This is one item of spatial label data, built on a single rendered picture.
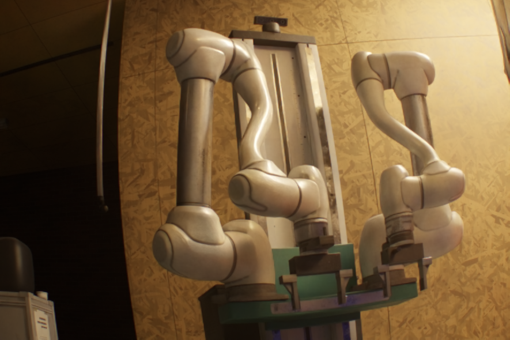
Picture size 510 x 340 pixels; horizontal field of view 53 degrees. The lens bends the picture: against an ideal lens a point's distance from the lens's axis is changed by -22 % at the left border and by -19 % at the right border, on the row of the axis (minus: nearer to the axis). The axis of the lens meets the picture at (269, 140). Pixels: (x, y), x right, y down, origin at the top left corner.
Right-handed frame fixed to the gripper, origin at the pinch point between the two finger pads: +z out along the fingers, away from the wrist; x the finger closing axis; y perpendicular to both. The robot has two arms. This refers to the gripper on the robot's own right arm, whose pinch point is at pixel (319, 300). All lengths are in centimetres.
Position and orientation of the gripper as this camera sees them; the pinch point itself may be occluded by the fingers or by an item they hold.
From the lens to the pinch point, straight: 158.7
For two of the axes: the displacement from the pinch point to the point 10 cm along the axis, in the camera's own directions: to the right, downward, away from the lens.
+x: -9.5, -0.2, -3.2
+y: -3.0, 4.1, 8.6
